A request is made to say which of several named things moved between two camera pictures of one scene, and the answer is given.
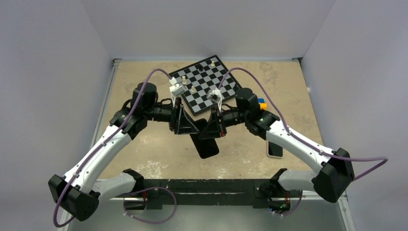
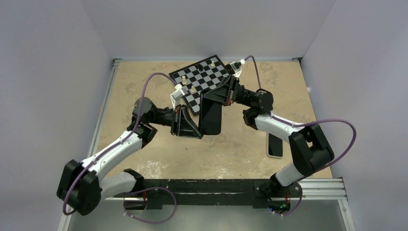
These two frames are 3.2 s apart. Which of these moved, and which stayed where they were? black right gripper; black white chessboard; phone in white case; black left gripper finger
Moved: black right gripper
Stayed: black left gripper finger; phone in white case; black white chessboard
